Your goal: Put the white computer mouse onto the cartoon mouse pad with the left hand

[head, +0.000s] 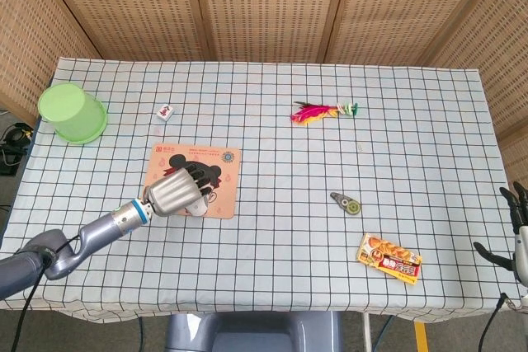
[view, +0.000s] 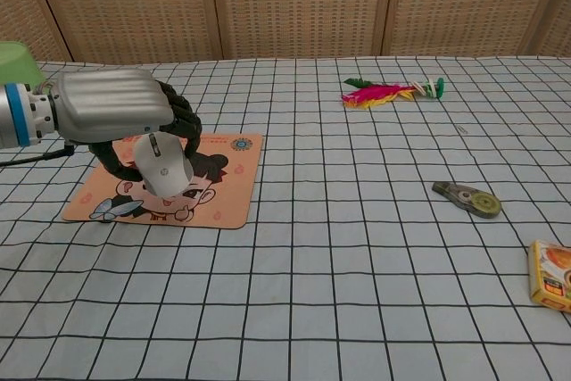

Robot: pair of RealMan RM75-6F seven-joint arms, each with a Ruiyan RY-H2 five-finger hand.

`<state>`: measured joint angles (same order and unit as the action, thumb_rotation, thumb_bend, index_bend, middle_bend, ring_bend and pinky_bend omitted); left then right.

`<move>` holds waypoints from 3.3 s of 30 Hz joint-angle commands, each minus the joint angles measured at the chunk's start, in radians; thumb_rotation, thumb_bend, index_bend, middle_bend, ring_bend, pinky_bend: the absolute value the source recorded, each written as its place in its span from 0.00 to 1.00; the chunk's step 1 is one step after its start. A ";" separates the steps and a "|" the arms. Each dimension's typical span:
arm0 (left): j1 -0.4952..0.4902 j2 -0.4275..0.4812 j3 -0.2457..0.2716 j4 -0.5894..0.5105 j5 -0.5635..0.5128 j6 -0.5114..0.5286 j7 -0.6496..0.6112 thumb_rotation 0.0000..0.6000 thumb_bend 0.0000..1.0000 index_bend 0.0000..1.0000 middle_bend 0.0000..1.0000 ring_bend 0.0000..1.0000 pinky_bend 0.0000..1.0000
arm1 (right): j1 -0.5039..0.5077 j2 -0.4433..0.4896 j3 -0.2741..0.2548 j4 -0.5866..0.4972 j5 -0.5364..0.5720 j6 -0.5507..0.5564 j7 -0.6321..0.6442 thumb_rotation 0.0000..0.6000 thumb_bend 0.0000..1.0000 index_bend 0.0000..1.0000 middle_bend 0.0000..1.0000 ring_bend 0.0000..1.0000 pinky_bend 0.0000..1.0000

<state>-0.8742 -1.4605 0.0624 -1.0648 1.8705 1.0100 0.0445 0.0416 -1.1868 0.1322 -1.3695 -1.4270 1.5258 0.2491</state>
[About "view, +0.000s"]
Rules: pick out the blue checked tablecloth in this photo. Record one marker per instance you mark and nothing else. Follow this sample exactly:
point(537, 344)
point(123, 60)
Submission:
point(339, 242)

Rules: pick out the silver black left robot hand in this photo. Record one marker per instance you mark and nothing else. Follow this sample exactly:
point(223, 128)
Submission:
point(111, 104)

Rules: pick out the yellow printed carton box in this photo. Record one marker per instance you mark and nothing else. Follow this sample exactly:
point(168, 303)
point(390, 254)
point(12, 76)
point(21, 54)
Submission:
point(551, 280)

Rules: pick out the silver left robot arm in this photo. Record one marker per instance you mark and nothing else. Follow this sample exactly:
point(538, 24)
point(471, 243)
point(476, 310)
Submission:
point(22, 115)

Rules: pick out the green plastic basin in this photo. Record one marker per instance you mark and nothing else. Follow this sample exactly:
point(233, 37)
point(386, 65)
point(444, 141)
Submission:
point(18, 62)

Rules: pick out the orange cartoon girl mouse pad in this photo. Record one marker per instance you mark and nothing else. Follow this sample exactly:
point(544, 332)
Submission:
point(223, 189)

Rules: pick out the colourful feather shuttlecock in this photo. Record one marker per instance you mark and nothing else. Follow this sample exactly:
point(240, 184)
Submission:
point(379, 93)

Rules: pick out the woven rattan folding screen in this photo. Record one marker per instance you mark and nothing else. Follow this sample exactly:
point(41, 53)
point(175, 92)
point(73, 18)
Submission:
point(285, 2)

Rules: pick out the green correction tape dispenser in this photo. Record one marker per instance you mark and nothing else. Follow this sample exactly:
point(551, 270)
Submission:
point(473, 199)

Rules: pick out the small metal paper clip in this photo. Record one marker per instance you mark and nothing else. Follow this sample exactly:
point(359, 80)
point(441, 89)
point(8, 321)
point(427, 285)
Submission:
point(461, 130)

